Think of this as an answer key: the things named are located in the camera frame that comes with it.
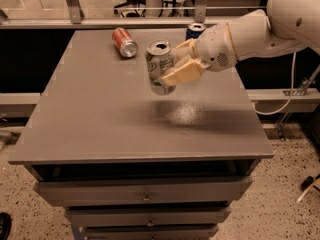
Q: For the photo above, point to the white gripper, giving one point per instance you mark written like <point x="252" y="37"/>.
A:
<point x="215" y="47"/>

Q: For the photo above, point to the green white 7up can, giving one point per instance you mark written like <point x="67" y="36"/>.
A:
<point x="159" y="59"/>

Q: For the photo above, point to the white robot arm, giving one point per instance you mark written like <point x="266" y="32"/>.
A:
<point x="285" y="27"/>

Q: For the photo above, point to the blue pepsi can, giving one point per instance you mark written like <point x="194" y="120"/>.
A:
<point x="194" y="30"/>

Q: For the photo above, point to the red soda can lying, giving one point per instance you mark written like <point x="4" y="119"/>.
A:
<point x="124" y="43"/>

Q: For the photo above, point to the black office chair base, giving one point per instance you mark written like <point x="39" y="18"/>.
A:
<point x="149" y="8"/>

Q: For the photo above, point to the grey drawer cabinet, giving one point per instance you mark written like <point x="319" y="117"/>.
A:
<point x="99" y="120"/>

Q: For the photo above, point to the grey metal railing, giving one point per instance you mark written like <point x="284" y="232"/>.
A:
<point x="95" y="14"/>

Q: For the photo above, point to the top grey drawer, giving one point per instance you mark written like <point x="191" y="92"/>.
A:
<point x="143" y="191"/>

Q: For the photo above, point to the grey drawer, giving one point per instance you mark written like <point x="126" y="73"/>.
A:
<point x="143" y="191"/>
<point x="163" y="232"/>
<point x="151" y="216"/>

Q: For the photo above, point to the middle grey drawer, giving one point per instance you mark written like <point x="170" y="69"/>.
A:
<point x="151" y="216"/>

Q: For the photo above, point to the black white tool on floor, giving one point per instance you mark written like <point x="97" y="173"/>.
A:
<point x="308" y="183"/>

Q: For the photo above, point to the bottom grey drawer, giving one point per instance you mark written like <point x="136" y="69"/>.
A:
<point x="163" y="232"/>

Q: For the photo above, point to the black shoe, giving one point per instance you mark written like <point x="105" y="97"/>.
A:
<point x="5" y="225"/>

